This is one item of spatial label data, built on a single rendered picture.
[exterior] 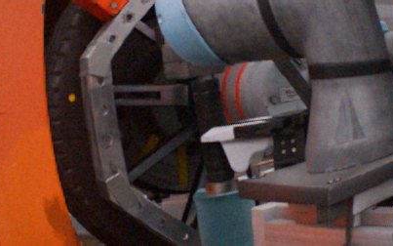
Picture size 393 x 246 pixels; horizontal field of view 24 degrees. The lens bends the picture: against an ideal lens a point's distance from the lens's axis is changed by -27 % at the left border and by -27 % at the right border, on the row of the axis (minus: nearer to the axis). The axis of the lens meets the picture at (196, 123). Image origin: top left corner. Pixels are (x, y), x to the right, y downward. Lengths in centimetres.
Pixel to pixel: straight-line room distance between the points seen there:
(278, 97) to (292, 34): 66
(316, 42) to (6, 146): 54
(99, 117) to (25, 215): 40
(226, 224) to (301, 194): 72
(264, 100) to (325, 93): 67
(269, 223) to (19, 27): 47
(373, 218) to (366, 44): 19
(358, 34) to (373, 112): 8
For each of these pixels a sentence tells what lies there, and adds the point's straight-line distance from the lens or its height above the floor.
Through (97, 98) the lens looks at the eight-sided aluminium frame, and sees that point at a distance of 175.
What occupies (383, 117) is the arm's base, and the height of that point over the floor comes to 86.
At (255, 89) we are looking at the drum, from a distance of 171.
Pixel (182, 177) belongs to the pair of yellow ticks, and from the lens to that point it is 215.
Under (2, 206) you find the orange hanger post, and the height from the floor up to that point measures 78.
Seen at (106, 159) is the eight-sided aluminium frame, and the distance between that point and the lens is 176.
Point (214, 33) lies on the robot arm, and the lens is 108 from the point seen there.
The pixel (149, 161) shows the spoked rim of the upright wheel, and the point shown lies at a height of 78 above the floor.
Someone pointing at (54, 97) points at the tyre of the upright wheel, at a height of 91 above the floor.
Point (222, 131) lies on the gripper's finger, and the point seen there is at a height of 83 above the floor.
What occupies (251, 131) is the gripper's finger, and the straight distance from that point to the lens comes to 153.
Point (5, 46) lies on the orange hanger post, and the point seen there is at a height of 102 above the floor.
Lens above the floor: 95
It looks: 4 degrees down
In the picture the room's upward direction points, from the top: 10 degrees counter-clockwise
